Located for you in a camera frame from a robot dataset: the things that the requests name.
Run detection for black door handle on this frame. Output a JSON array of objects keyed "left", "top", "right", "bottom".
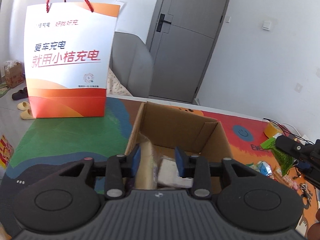
[{"left": 156, "top": 13, "right": 173, "bottom": 33}]

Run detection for cardboard carton with plastic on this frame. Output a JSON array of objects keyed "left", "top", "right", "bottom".
[{"left": 2, "top": 60, "right": 25, "bottom": 88}]

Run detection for person's right hand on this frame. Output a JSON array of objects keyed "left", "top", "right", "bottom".
[{"left": 307, "top": 209, "right": 320, "bottom": 240}]

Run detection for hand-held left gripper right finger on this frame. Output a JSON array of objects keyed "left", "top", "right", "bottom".
[{"left": 174, "top": 146, "right": 260, "bottom": 200}]

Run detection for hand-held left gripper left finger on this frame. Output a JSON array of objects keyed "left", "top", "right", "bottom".
[{"left": 54, "top": 144, "right": 143, "bottom": 200}]

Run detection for blue snack packet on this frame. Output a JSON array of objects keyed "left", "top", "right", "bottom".
[{"left": 255, "top": 160, "right": 274, "bottom": 177}]

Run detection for bunch of keys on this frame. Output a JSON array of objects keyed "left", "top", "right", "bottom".
[{"left": 299, "top": 183, "right": 310, "bottom": 198}]

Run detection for black slippers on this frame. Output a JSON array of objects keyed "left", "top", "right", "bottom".
[{"left": 12, "top": 87, "right": 28, "bottom": 100}]

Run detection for orange white paper gift bag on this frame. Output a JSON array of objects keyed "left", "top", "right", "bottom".
[{"left": 23, "top": 0, "right": 120, "bottom": 118}]

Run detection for colourful cat table mat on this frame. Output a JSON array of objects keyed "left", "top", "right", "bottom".
[{"left": 0, "top": 96, "right": 320, "bottom": 240}]

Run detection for grey door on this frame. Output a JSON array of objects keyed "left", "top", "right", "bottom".
[{"left": 145, "top": 0, "right": 235, "bottom": 104}]

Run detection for white bread packet black label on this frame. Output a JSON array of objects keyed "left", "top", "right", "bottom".
[{"left": 157, "top": 156, "right": 194, "bottom": 189}]

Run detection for yellow tape roll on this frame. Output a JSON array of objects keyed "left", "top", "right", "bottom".
[{"left": 264, "top": 123, "right": 285, "bottom": 139}]

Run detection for brown cardboard box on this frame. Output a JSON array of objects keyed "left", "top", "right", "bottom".
[{"left": 124, "top": 101, "right": 234, "bottom": 190}]

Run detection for dotted cream cushion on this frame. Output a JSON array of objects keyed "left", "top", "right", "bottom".
[{"left": 106, "top": 69, "right": 133, "bottom": 97}]

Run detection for grey upholstered chair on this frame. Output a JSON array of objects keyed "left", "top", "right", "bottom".
[{"left": 110, "top": 31, "right": 154, "bottom": 97}]

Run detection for long bread packet blue label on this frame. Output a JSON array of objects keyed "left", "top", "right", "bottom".
[{"left": 135, "top": 140, "right": 159, "bottom": 189}]

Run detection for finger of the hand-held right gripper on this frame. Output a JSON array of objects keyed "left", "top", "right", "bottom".
[{"left": 274, "top": 134, "right": 309, "bottom": 155}]

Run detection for light green snack packet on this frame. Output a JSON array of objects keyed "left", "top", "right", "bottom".
[{"left": 260, "top": 137, "right": 295, "bottom": 177}]

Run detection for clear packet of small cakes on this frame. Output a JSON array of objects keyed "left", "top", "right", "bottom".
[{"left": 274, "top": 167, "right": 297, "bottom": 188}]

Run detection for red yellow printed carton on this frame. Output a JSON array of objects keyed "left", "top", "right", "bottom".
[{"left": 0, "top": 134, "right": 14, "bottom": 167}]

